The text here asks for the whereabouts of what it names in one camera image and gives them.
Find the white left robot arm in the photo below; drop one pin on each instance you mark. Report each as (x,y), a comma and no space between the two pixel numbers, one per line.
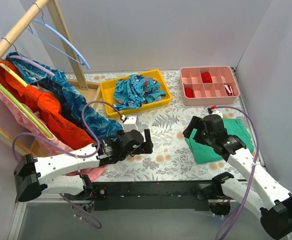
(63,173)

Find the floral table mat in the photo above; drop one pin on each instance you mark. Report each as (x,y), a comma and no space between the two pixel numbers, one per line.
(171,160)

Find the dark blue leaf print garment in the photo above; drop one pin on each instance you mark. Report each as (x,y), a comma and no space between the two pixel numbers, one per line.
(72,101)

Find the red white striped sock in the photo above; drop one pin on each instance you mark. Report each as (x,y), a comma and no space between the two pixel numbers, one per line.
(229,90)

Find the green hanger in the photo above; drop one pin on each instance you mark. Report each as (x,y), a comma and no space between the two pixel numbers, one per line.
(30,115)

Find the yellow hanger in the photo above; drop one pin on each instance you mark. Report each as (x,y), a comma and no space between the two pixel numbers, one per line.
(12,73)

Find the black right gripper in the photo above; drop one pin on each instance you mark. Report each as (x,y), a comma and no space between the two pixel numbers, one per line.
(195,128)

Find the red rolled sock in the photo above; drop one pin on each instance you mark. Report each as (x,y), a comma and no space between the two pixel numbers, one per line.
(206,77)
(189,92)

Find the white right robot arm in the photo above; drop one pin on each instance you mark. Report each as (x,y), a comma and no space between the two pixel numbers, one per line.
(263,196)

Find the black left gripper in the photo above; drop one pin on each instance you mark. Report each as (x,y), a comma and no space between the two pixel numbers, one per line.
(143,146)

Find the orange garment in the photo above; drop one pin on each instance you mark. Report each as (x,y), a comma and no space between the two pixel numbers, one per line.
(48,107)

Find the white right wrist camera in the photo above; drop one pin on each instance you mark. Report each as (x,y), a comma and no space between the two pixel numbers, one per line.
(214,111)

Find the blue shark print shorts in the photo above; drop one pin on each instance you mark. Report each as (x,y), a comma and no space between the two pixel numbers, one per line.
(136,90)

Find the yellow plastic tray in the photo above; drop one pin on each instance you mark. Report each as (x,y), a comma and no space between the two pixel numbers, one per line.
(108,87)

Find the wooden clothes rack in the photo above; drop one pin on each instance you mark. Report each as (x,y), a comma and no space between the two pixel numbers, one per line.
(91,90)

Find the pink patterned garment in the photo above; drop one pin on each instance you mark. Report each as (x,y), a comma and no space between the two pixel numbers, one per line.
(26,122)

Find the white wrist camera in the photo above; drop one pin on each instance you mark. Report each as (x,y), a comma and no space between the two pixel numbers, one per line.
(214,111)
(130,123)

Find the purple hanger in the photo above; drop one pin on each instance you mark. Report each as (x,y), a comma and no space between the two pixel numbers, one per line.
(31,62)

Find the green folded cloth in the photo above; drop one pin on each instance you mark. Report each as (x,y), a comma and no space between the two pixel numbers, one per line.
(205,154)

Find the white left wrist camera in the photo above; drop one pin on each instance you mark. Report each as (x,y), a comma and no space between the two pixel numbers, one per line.
(130,123)

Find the pink divided organizer box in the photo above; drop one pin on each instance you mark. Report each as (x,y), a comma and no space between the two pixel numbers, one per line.
(208,93)

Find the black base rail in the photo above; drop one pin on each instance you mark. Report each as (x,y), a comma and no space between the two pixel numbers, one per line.
(198,195)

